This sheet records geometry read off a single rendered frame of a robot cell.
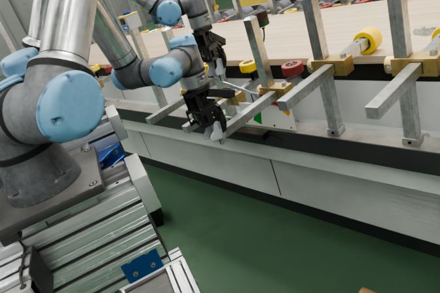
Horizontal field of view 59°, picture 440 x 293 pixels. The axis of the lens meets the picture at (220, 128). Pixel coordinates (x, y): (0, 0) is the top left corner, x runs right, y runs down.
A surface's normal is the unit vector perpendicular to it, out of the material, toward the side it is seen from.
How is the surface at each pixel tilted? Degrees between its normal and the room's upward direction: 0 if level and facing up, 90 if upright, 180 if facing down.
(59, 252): 90
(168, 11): 90
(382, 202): 90
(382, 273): 0
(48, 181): 72
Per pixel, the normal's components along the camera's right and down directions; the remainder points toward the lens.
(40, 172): 0.46, -0.09
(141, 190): 0.36, 0.29
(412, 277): -0.30, -0.86
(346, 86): -0.67, 0.49
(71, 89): 0.88, 0.04
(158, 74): -0.36, 0.49
